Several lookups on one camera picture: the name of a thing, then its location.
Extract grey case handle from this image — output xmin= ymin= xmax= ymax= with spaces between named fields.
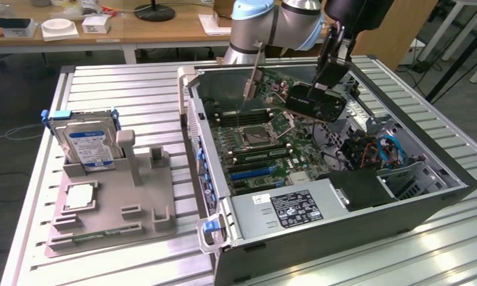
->
xmin=176 ymin=66 xmax=200 ymax=116
xmin=197 ymin=219 xmax=228 ymax=254

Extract silver CPU chip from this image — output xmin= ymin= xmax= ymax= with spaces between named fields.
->
xmin=65 ymin=185 xmax=96 ymax=209

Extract blue case latch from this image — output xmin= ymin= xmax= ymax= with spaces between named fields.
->
xmin=203 ymin=219 xmax=221 ymax=235

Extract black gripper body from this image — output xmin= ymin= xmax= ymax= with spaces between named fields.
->
xmin=324 ymin=0 xmax=396 ymax=50

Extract blue expansion slot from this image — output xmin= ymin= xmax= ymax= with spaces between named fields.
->
xmin=229 ymin=167 xmax=276 ymax=182

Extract white box with dark top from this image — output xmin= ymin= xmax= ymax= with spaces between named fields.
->
xmin=0 ymin=17 xmax=37 ymax=39

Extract clear plastic bag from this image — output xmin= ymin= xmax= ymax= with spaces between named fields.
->
xmin=49 ymin=4 xmax=104 ymax=22

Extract black open PC case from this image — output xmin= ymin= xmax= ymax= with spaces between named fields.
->
xmin=176 ymin=58 xmax=477 ymax=286

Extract silver chipset heat sink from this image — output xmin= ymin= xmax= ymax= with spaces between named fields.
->
xmin=287 ymin=172 xmax=315 ymax=184

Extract black round lamp base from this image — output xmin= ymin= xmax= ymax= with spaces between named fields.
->
xmin=133 ymin=0 xmax=176 ymax=22

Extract wooden desk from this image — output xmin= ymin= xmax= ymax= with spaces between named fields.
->
xmin=0 ymin=0 xmax=343 ymax=57

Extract grey parts rack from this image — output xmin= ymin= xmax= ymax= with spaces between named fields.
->
xmin=43 ymin=129 xmax=179 ymax=259

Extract blue data wire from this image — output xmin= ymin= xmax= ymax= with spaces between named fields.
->
xmin=376 ymin=134 xmax=407 ymax=168

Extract brown cardboard box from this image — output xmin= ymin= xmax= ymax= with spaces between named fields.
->
xmin=212 ymin=0 xmax=240 ymax=19

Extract RAM stick with white label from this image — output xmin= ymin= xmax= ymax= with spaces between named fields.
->
xmin=231 ymin=148 xmax=291 ymax=161

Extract silver socket cover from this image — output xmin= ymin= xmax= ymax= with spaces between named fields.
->
xmin=267 ymin=114 xmax=296 ymax=140

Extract silver disk bay frame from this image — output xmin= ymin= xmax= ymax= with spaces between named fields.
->
xmin=376 ymin=154 xmax=449 ymax=201

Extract white table frame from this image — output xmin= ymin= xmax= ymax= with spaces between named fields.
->
xmin=415 ymin=0 xmax=477 ymax=84

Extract brown wooden cabinet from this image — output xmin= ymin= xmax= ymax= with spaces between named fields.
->
xmin=352 ymin=0 xmax=439 ymax=72

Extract black slanted pole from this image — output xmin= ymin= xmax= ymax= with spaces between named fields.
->
xmin=424 ymin=17 xmax=477 ymax=104

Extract black power strip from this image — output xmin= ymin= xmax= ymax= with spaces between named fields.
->
xmin=409 ymin=61 xmax=433 ymax=74

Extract silver perforated drive cage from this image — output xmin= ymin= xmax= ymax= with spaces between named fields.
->
xmin=316 ymin=70 xmax=391 ymax=141

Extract small white box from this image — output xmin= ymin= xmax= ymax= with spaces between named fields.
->
xmin=80 ymin=15 xmax=112 ymax=35

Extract white paper stack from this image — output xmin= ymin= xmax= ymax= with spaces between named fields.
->
xmin=197 ymin=14 xmax=233 ymax=37

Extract hard disk in blue carrier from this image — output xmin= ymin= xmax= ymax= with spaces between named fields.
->
xmin=40 ymin=106 xmax=125 ymax=173

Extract red power wires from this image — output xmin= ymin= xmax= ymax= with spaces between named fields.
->
xmin=360 ymin=142 xmax=383 ymax=169

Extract CPU socket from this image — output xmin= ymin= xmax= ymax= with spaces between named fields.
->
xmin=237 ymin=125 xmax=272 ymax=147

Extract silver power supply unit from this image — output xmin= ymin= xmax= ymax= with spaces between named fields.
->
xmin=229 ymin=178 xmax=353 ymax=241

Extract green RAM stick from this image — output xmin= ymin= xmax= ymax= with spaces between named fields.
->
xmin=72 ymin=228 xmax=139 ymax=243

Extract black graphics card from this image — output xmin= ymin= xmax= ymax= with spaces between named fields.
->
xmin=241 ymin=40 xmax=348 ymax=123

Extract white round dish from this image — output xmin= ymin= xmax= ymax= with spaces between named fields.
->
xmin=40 ymin=18 xmax=81 ymax=42

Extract green motherboard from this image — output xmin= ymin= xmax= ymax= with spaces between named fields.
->
xmin=211 ymin=107 xmax=335 ymax=194

